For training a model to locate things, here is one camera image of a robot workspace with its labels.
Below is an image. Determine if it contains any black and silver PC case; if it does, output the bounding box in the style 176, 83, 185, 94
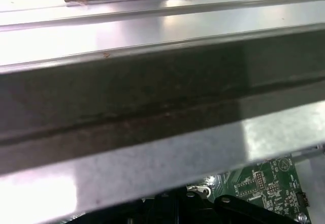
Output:
0, 22, 325, 224

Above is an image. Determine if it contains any green motherboard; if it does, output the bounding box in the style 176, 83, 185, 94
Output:
186, 156, 312, 224

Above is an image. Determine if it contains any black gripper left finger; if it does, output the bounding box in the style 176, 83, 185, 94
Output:
58, 191, 178, 224

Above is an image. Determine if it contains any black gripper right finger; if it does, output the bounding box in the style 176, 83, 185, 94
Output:
177, 193, 304, 224

